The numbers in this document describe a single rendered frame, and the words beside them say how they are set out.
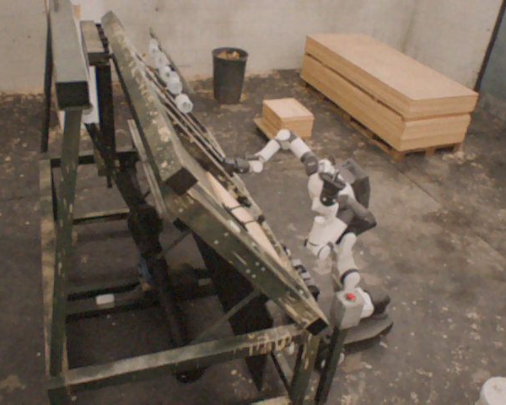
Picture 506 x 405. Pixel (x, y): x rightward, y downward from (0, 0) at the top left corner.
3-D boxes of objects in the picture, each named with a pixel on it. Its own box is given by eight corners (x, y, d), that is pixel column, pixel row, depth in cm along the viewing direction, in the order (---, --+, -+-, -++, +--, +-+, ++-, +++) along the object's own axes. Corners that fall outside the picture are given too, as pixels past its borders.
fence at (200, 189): (293, 288, 275) (298, 283, 274) (187, 186, 214) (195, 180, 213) (289, 282, 279) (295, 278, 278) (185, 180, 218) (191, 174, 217)
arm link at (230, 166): (219, 172, 311) (237, 171, 315) (223, 180, 304) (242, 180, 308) (222, 153, 304) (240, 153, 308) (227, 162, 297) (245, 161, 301)
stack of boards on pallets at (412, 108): (460, 152, 633) (480, 94, 589) (395, 162, 594) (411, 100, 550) (354, 81, 814) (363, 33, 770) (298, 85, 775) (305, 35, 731)
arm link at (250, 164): (239, 173, 313) (255, 173, 317) (244, 174, 303) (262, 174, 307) (239, 154, 312) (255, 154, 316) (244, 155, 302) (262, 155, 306)
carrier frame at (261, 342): (300, 415, 308) (324, 324, 261) (69, 476, 264) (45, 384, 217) (205, 214, 475) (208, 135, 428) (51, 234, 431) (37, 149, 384)
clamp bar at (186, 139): (254, 220, 322) (283, 197, 319) (128, 90, 246) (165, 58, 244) (248, 212, 330) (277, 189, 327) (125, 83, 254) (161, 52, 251)
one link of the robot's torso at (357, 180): (353, 190, 315) (343, 145, 292) (382, 221, 289) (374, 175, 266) (311, 211, 313) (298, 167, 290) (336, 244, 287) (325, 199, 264)
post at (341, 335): (325, 404, 316) (350, 323, 274) (317, 406, 314) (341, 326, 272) (321, 396, 321) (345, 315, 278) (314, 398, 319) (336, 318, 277)
